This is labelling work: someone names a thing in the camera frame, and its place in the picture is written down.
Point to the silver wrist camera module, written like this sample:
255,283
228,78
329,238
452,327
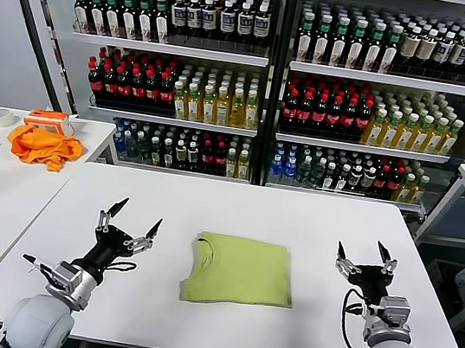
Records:
66,278
396,310

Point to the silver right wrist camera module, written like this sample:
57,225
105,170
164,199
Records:
396,310

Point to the small red cap cola bottle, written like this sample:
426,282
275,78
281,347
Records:
207,159
220,161
379,185
393,187

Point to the green cap dark tea bottle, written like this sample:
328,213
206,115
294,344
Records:
372,50
94,18
126,22
320,43
142,25
110,20
160,27
338,45
303,40
79,15
389,53
355,48

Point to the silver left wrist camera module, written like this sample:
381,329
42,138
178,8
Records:
66,278

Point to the orange and white box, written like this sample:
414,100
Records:
47,120

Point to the blue water bottle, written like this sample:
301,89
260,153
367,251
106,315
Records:
289,171
274,169
118,144

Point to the clear green label bottle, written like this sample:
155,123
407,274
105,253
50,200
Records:
130,147
142,149
316,175
302,173

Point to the black vertical shelf post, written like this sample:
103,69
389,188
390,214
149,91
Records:
277,80

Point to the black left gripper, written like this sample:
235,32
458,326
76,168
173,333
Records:
110,247

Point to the yellow-green t-shirt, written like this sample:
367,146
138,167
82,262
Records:
244,272

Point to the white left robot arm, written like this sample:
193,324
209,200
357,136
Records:
39,324

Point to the black slanted frame bar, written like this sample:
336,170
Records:
38,22

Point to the white label dark bottle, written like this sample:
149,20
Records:
353,181
366,183
191,157
179,155

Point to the small dark drink bottle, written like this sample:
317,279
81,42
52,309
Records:
166,155
341,181
153,153
328,179

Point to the beige masking tape roll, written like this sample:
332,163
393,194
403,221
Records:
0,125

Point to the crumpled orange cloth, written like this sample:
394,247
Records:
44,146

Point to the beige label dark drink bottle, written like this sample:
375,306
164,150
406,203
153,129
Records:
425,49
409,47

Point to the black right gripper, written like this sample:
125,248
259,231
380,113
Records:
370,280

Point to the small yellow tea bottle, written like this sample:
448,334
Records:
406,191
242,167
230,165
419,193

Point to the white drinks display shelf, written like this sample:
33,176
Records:
381,78
167,47

